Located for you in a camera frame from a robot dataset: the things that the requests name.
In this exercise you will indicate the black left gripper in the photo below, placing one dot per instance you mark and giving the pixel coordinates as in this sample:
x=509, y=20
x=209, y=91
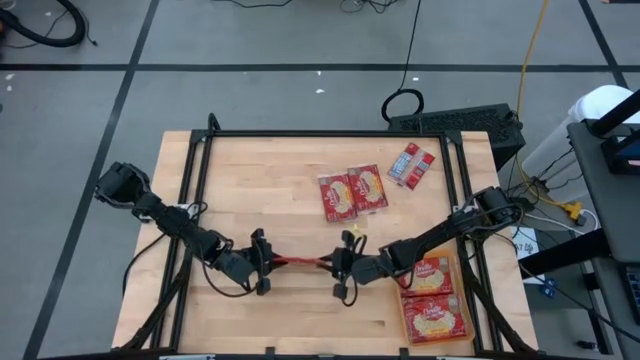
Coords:
x=240, y=265

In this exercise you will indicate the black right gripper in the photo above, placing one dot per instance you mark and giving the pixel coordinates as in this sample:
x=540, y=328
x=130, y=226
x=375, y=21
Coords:
x=367, y=269

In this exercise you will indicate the red popcorn bag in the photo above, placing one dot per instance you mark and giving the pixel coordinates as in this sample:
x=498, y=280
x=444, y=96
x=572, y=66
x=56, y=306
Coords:
x=336, y=196
x=305, y=260
x=425, y=277
x=434, y=319
x=367, y=189
x=411, y=166

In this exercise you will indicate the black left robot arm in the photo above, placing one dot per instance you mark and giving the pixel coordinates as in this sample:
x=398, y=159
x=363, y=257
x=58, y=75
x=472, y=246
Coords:
x=175, y=225

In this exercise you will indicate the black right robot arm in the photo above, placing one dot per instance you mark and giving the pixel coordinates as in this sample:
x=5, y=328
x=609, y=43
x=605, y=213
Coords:
x=435, y=230

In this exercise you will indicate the orange plastic basket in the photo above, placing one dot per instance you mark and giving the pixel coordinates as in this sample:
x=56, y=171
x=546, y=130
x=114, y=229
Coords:
x=442, y=252

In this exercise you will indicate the black computer case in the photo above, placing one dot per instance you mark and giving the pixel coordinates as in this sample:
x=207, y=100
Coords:
x=460, y=122

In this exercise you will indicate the white paper sheet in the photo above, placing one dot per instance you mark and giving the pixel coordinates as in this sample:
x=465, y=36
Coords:
x=526, y=247

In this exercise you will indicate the blue tags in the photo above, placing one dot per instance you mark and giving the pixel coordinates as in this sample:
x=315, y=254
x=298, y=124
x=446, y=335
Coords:
x=550, y=287

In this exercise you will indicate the yellow plug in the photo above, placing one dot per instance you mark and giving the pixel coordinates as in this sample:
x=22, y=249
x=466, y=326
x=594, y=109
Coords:
x=572, y=211

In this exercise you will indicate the small black object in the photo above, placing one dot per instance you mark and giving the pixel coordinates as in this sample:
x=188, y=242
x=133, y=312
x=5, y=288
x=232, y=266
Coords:
x=587, y=344

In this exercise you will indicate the grey desk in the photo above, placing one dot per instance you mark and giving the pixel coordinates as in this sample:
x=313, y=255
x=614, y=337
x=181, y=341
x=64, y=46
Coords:
x=615, y=215

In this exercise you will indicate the black device with blue screen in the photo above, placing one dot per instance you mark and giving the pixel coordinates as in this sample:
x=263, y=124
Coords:
x=611, y=157

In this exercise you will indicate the white bin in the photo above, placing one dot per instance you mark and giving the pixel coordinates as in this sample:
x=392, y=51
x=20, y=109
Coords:
x=600, y=102

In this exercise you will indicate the black aluminium table frame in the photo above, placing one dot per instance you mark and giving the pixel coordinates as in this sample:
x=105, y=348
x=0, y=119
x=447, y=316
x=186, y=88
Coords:
x=325, y=133

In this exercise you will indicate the black post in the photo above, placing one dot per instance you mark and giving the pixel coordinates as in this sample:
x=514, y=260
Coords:
x=617, y=112

